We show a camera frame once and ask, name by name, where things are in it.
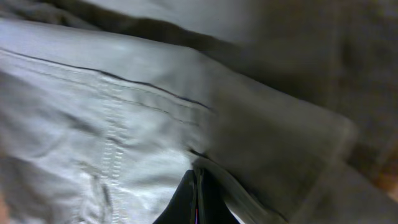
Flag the khaki folded shorts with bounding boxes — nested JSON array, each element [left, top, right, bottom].
[[1, 1, 397, 223]]

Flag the grey shorts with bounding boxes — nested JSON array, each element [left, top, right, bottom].
[[1, 19, 356, 223]]

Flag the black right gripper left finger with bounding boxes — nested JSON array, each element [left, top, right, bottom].
[[154, 170, 197, 224]]

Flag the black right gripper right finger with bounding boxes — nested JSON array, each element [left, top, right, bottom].
[[197, 169, 239, 224]]

